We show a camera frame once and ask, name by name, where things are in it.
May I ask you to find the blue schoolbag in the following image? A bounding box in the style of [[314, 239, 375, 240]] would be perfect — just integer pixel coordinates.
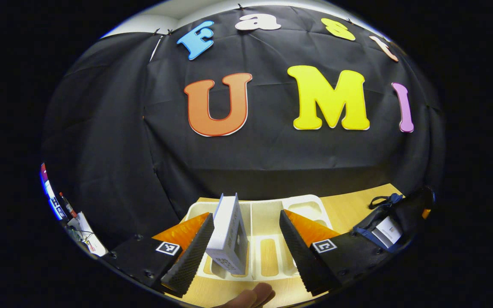
[[351, 185, 436, 256]]

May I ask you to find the blue-grey book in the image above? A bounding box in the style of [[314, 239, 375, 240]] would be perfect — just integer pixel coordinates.
[[206, 192, 249, 275]]

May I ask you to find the red-capped drink bottle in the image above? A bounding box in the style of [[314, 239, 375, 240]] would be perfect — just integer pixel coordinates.
[[59, 192, 78, 219]]

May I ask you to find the cream plastic bookshelf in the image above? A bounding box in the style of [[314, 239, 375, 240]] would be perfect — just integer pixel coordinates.
[[184, 195, 335, 282]]

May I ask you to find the white side table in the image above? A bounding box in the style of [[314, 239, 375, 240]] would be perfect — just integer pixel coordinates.
[[65, 212, 108, 257]]

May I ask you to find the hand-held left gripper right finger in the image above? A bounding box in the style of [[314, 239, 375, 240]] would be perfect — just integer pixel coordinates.
[[279, 209, 395, 296]]

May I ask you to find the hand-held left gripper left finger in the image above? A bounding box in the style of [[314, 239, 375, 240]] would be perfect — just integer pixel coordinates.
[[101, 212, 215, 299]]

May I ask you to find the computer monitor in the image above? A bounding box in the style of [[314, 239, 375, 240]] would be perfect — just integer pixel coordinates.
[[40, 163, 67, 221]]

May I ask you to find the black backdrop cloth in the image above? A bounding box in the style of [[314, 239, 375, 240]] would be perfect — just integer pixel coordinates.
[[41, 5, 446, 253]]

